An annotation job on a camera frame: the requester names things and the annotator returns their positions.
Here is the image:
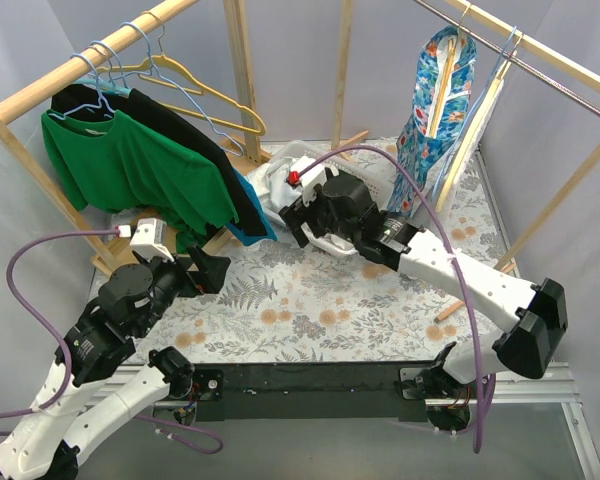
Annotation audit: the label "white t shirt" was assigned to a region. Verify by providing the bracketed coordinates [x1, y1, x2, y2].
[247, 155, 357, 258]

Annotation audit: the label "bright green t shirt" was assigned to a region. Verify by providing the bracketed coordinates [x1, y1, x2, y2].
[41, 109, 239, 252]

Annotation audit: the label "light blue wire hanger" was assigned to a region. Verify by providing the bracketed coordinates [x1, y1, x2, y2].
[50, 53, 115, 120]
[89, 40, 129, 88]
[110, 22, 246, 157]

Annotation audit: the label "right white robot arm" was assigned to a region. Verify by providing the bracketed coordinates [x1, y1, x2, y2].
[279, 173, 568, 398]

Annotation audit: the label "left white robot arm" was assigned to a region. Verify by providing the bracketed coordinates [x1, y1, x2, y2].
[0, 247, 231, 479]

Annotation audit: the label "teal t shirt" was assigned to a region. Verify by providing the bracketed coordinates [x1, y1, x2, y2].
[227, 168, 277, 246]

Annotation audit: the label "cream wooden hanger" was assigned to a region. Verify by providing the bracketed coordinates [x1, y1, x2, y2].
[435, 64, 509, 212]

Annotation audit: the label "teal plastic hanger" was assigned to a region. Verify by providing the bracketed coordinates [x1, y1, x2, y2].
[75, 78, 131, 97]

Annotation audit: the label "black t shirt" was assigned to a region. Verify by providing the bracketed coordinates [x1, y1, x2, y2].
[49, 83, 272, 236]

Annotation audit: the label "white plastic laundry basket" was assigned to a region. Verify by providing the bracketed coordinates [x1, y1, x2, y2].
[269, 140, 393, 208]

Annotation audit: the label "floral patterned table mat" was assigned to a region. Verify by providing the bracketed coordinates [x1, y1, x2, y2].
[99, 138, 537, 363]

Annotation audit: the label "blue floral garment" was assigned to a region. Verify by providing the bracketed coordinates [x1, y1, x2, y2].
[388, 26, 477, 216]

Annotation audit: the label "wooden clothes rack left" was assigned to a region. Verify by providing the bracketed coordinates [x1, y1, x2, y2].
[0, 0, 286, 279]

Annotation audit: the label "wooden clothes rack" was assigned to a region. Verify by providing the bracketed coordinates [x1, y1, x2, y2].
[329, 0, 600, 324]
[0, 0, 286, 279]

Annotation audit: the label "wooden clothes rack right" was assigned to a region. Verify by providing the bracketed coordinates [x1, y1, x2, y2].
[329, 0, 600, 324]

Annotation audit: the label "metal hanging rod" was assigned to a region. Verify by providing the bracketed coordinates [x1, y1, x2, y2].
[415, 1, 600, 119]

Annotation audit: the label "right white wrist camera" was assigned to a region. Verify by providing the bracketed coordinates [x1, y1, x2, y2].
[287, 156, 339, 206]

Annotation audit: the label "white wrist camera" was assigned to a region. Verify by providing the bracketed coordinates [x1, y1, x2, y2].
[115, 217, 175, 263]
[287, 156, 339, 206]

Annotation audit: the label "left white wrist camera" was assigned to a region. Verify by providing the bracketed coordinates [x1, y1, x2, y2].
[115, 217, 175, 263]

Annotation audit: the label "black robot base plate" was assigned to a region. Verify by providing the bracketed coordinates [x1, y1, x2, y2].
[134, 360, 492, 420]

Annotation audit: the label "blue wire hanger right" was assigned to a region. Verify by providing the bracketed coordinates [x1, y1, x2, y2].
[479, 26, 518, 100]

